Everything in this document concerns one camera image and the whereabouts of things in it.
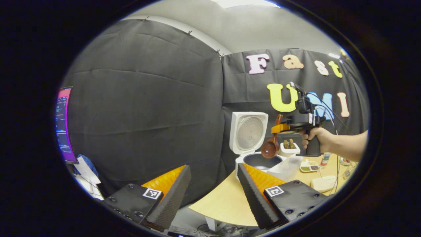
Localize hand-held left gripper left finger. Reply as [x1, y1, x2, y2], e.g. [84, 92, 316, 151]
[99, 165, 192, 230]

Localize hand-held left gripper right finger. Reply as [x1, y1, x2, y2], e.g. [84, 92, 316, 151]
[237, 162, 329, 230]

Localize brown wooden spoon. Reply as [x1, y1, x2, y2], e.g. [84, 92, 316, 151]
[261, 114, 284, 159]

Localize white rice cooker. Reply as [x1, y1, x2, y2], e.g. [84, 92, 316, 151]
[229, 112, 286, 180]

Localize wire chopstick holder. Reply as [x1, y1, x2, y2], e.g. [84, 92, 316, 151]
[343, 163, 357, 180]

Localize white toaster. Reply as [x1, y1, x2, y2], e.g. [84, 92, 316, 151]
[279, 142, 301, 158]

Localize white divided dish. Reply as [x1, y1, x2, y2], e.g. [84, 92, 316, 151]
[300, 159, 320, 173]

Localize white paper sheets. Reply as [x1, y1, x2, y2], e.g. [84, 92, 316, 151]
[73, 157, 103, 199]

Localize blue cloth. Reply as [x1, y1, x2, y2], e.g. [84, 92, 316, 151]
[79, 155, 98, 176]

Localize black backdrop cloth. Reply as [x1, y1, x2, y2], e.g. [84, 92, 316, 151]
[61, 18, 370, 208]

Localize large ceiling light panel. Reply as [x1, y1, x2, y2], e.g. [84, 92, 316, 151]
[210, 0, 280, 9]

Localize computer monitor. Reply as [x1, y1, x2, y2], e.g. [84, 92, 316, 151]
[55, 86, 78, 164]

